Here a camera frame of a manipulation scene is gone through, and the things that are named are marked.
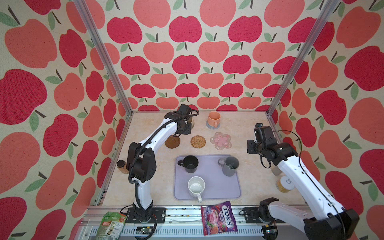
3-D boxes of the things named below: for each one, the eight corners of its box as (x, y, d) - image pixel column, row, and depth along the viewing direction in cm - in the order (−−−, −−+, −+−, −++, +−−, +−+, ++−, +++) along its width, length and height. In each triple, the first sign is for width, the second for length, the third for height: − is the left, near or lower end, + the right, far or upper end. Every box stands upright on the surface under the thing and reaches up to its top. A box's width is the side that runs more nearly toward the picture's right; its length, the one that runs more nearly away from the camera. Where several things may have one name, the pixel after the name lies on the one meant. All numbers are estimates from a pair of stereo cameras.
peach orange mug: (208, 131, 111) (209, 123, 104) (207, 119, 119) (208, 111, 112) (220, 131, 111) (221, 123, 104) (218, 119, 119) (219, 111, 112)
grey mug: (218, 176, 89) (221, 168, 81) (217, 164, 94) (219, 156, 86) (235, 176, 89) (240, 168, 81) (233, 164, 94) (237, 156, 86)
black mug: (178, 173, 90) (177, 166, 82) (179, 162, 94) (178, 155, 87) (198, 173, 90) (198, 166, 82) (198, 162, 94) (198, 155, 87)
